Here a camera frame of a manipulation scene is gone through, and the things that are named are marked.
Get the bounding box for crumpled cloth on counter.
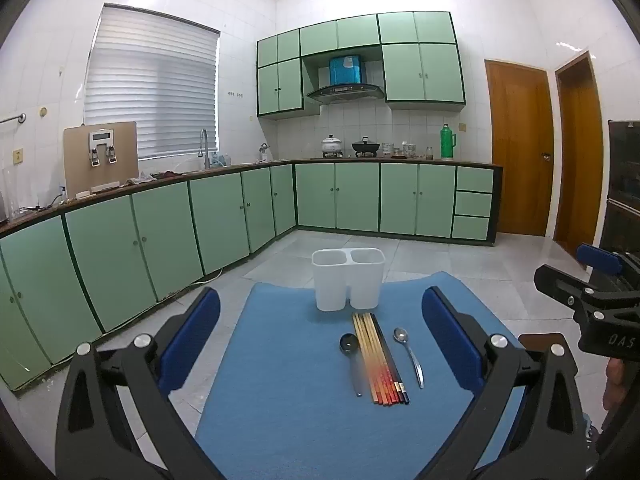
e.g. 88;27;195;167
126;172;187;184

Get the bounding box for white window blind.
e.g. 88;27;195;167
82;4;221;161

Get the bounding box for green base cabinet with drawers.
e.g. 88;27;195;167
292;159;502;247

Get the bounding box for cardboard board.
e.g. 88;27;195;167
63;121;138;200

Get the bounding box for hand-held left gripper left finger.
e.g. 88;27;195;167
55;287;226;480

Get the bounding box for black chopstick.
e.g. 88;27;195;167
370;313;405;405
373;314;410;404

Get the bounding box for blue table mat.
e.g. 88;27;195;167
195;271;531;480

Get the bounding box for black spoon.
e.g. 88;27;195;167
340;333;363;398

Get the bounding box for person's right hand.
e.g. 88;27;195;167
603;359;623;412

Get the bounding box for brown wooden door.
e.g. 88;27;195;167
484;59;555;237
553;51;606;262

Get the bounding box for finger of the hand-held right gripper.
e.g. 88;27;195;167
575;242;625;276
534;265;601;311

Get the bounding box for green wall cabinet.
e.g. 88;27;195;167
377;10;466;112
256;30;321;120

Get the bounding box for white two-compartment utensil holder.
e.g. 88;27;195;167
312;248;386;312

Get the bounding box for long green base cabinet run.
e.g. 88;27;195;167
0;161;299;392

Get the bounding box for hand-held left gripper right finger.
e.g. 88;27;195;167
415;285;586;480

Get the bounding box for white device on board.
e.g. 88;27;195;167
87;130;119;167

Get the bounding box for clear plastic container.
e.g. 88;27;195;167
1;164;41;221

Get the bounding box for black glass cabinet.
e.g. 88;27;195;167
597;120;640;272

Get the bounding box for white floor cable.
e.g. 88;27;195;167
192;266;224;288

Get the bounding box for silver metal spoon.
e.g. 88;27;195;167
393;327;425;390

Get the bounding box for gas stove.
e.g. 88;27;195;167
310;152;387;161

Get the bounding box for green cabinet above hood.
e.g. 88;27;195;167
299;14;381;57

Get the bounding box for green thermos flask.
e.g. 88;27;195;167
440;123;457;162

